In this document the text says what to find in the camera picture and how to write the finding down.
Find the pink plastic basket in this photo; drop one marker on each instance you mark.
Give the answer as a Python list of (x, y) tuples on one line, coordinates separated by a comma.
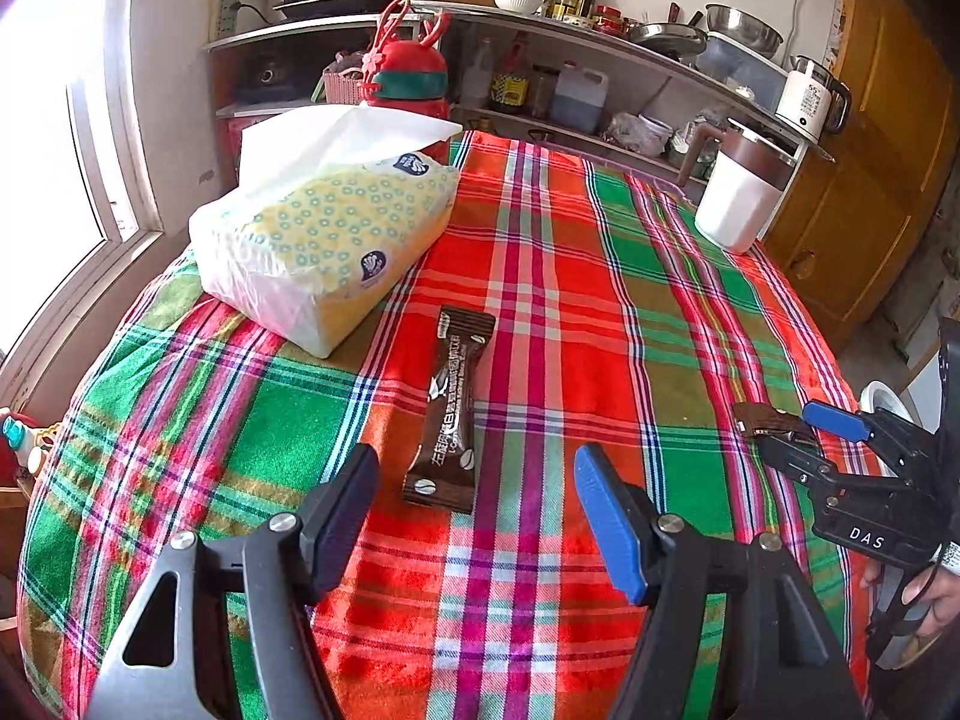
[(341, 82)]

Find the white ceramic bowl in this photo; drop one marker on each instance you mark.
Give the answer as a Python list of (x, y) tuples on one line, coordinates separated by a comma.
[(517, 1)]

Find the small brown wrapper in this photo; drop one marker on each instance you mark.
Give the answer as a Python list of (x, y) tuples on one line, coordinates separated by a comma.
[(765, 416)]

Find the yellow patterned tissue pack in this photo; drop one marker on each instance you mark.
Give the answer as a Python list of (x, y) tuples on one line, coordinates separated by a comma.
[(322, 240)]

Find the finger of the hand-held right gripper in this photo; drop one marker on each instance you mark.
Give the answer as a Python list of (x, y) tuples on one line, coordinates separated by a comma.
[(795, 457), (836, 420)]

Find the person's right hand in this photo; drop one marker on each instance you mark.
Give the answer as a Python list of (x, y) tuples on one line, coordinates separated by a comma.
[(924, 591)]

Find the white window frame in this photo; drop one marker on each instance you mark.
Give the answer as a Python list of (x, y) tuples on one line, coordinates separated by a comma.
[(120, 127)]

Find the dark liquid jerry can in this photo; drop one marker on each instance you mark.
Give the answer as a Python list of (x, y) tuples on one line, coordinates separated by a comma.
[(579, 101)]

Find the black induction cooker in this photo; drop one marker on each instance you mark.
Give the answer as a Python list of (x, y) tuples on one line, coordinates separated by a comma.
[(337, 6)]

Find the grey cooker table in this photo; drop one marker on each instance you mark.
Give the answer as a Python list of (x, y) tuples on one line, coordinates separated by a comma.
[(247, 60)]

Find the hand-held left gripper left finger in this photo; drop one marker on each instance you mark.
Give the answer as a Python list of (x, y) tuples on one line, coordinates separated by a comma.
[(349, 510)]

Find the red green water bottle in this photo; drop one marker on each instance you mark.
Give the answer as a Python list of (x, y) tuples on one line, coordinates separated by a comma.
[(405, 67)]

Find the steel wok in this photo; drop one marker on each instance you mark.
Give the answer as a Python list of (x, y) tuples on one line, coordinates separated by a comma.
[(667, 36)]

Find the clear plastic storage container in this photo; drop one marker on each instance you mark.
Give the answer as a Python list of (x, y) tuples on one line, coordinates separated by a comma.
[(750, 75)]

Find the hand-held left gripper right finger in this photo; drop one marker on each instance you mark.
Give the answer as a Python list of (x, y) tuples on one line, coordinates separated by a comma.
[(611, 517)]

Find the steel mixing bowl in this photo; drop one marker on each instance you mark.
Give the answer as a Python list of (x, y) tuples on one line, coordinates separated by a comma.
[(746, 26)]

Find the white brown lidded tumbler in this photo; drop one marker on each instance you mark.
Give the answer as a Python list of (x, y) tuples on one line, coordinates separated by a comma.
[(739, 202)]

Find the wooden door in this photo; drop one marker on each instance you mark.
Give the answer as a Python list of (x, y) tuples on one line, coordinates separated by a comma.
[(885, 165)]

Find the beige power strip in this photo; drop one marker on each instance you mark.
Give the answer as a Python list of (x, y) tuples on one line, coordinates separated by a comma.
[(223, 7)]

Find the brown coffee sachet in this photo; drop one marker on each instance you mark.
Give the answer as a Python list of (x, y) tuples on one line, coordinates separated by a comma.
[(450, 405)]

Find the white round trash bin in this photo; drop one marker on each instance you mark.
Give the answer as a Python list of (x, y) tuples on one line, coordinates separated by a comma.
[(877, 394)]

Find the crumpled clear plastic bag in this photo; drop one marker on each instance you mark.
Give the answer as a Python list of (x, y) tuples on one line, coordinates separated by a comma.
[(637, 135)]

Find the plaid tablecloth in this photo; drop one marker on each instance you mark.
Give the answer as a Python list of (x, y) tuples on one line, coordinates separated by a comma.
[(562, 277)]

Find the white electric kettle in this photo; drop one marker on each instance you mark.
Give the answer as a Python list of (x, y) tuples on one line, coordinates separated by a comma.
[(802, 101)]

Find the small white teal bottle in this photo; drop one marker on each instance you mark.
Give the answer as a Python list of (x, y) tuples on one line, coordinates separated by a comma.
[(19, 439)]

